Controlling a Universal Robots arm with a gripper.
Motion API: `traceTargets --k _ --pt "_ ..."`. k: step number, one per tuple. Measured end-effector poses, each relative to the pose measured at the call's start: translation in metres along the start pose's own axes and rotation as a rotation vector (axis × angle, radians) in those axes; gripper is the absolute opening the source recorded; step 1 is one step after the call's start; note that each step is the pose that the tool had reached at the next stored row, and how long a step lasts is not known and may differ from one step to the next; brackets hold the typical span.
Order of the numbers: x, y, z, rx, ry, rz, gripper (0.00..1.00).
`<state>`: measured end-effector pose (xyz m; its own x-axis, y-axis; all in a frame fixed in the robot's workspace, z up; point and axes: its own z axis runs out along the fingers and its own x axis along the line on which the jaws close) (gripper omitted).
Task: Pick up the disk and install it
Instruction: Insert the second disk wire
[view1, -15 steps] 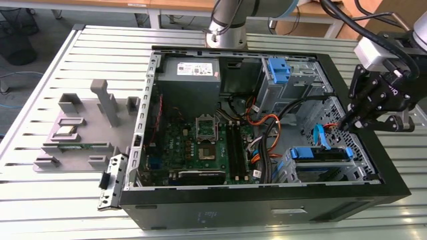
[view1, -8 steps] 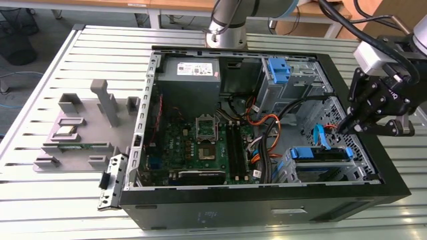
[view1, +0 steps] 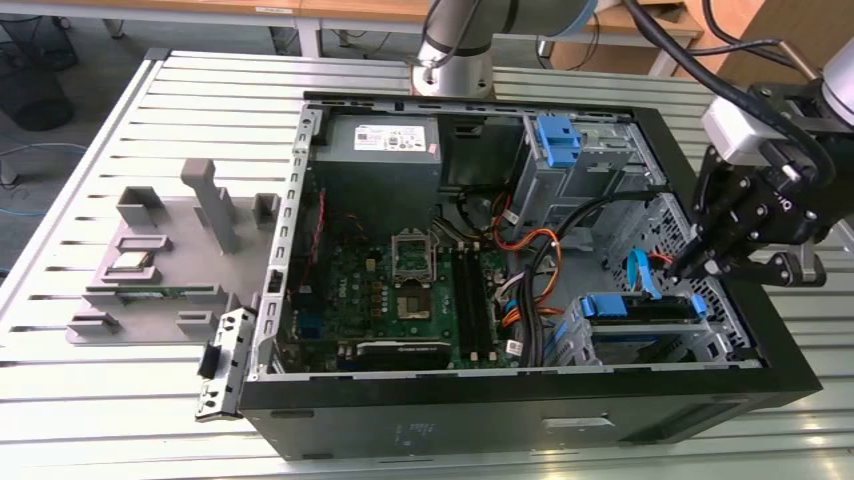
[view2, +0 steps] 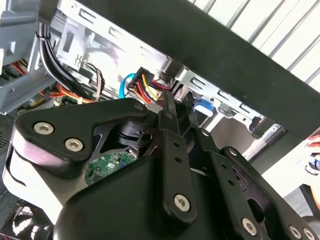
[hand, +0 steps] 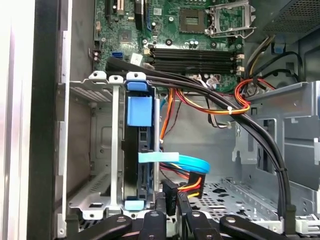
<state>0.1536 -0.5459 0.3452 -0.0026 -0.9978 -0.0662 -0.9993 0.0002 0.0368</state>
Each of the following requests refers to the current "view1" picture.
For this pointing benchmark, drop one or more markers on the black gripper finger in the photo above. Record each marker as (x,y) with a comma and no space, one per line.
(710,200)
(794,270)

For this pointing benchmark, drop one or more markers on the hard disk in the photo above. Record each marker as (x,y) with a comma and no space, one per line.
(603,306)

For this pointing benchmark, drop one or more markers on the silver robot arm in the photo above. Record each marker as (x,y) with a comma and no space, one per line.
(454,75)

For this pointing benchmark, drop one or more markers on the silver disk bay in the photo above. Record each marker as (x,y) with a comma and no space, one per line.
(654,328)

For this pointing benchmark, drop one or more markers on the silver drive cage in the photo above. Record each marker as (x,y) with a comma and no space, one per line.
(601,165)

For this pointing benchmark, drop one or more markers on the blue plastic drive carrier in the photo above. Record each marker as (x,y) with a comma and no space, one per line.
(557,142)

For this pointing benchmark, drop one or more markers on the wooden cabinet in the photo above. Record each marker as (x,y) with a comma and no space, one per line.
(801,20)

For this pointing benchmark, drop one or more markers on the black RAM slot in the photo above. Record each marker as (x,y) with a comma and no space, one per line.
(485,300)
(466,300)

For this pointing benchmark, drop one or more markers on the CPU socket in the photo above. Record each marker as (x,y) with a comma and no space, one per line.
(415,306)

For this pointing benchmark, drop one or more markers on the grey power supply unit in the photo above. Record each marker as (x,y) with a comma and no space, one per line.
(374,185)

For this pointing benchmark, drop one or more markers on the black graphics card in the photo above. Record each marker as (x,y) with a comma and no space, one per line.
(401,350)

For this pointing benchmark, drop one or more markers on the black PC case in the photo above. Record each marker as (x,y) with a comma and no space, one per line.
(467,425)

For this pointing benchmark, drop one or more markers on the green motherboard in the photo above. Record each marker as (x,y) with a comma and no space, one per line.
(347,310)

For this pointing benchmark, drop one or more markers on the black case fan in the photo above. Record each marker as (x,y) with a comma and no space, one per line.
(310,250)

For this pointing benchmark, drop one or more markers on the wooden top workbench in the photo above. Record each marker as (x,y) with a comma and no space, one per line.
(309,42)

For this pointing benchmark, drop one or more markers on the grey parts rack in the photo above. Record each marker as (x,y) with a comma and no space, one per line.
(194,270)

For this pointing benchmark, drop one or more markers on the green RAM stick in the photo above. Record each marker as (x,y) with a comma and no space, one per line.
(174,291)

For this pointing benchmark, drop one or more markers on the silver CPU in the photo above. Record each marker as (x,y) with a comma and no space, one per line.
(134,261)

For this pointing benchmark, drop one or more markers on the black mesh trash bin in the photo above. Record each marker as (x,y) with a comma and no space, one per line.
(40,95)

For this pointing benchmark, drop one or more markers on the silver slot retainer bracket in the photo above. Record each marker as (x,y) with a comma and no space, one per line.
(230,360)

